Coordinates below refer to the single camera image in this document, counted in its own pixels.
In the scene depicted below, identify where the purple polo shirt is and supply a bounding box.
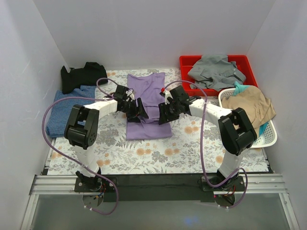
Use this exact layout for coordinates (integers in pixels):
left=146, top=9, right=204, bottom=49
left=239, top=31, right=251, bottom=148
left=126, top=72, right=172, bottom=140

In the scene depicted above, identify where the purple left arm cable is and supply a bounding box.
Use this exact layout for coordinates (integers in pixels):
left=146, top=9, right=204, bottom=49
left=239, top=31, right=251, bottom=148
left=41, top=78, right=119, bottom=215

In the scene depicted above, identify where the teal shirt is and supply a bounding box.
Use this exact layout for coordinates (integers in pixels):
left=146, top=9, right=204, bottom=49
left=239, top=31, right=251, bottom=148
left=233, top=81, right=269, bottom=137

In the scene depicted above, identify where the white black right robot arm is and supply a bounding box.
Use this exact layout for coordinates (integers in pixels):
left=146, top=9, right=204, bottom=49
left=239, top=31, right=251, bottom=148
left=158, top=86, right=257, bottom=191

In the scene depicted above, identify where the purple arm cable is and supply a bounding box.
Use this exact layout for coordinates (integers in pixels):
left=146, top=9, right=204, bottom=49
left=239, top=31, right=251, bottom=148
left=41, top=78, right=119, bottom=215
left=161, top=80, right=247, bottom=209

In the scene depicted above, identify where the beige shirt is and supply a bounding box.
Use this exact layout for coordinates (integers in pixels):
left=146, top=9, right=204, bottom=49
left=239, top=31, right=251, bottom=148
left=221, top=86, right=277, bottom=130

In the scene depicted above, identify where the aluminium front rail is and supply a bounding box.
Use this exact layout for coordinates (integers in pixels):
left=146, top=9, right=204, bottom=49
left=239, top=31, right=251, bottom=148
left=21, top=173, right=299, bottom=230

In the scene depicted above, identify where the red plastic bin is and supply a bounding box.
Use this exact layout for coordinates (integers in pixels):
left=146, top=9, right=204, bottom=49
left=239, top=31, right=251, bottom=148
left=179, top=55, right=258, bottom=96

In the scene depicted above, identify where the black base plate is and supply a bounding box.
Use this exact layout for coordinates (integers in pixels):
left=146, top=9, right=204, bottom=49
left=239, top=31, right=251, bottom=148
left=74, top=173, right=245, bottom=204

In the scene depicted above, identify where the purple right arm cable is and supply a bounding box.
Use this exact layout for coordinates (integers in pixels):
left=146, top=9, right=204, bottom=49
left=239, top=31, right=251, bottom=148
left=161, top=80, right=247, bottom=209

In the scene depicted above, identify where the black folded shirt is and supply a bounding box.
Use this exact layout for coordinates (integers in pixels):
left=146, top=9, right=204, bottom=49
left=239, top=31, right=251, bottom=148
left=60, top=62, right=108, bottom=94

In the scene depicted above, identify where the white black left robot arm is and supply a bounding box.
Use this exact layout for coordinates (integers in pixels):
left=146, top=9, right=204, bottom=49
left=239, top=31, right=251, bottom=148
left=64, top=85, right=149, bottom=192

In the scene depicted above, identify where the blue checked folded shirt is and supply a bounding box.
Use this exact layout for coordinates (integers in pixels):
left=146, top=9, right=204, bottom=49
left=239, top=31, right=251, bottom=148
left=46, top=85, right=96, bottom=138

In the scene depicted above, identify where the grey shirt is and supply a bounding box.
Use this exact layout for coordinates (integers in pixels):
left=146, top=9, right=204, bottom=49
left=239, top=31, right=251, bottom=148
left=188, top=55, right=246, bottom=91

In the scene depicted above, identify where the white perforated laundry basket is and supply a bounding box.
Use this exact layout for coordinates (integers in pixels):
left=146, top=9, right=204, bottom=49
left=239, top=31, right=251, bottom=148
left=218, top=88, right=277, bottom=149

